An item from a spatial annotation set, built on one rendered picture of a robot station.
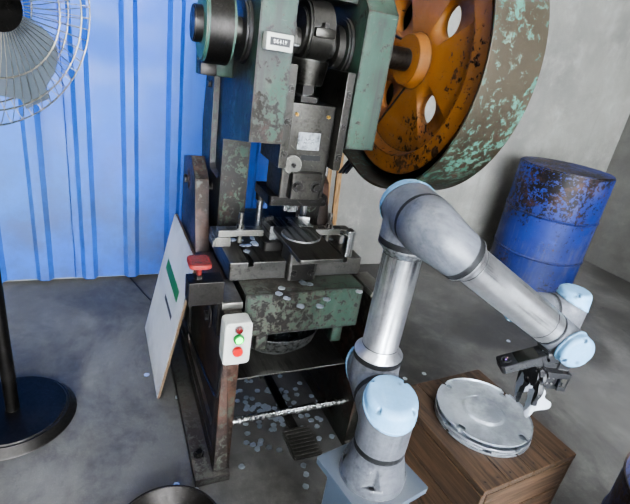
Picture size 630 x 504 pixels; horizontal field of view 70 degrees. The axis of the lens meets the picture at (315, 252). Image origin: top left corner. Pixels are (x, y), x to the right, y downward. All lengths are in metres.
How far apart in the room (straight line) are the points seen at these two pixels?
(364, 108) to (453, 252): 0.68
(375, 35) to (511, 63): 0.36
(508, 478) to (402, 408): 0.53
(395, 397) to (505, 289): 0.32
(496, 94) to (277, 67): 0.56
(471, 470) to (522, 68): 1.05
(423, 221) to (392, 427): 0.42
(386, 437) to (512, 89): 0.89
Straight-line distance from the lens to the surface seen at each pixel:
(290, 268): 1.39
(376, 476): 1.08
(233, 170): 1.60
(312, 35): 1.35
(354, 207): 3.01
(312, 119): 1.37
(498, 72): 1.27
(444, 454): 1.45
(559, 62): 3.81
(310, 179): 1.38
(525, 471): 1.49
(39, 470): 1.78
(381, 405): 0.98
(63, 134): 2.51
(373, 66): 1.38
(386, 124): 1.69
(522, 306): 0.94
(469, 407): 1.55
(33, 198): 2.58
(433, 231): 0.81
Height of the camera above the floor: 1.30
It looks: 23 degrees down
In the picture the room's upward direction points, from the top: 9 degrees clockwise
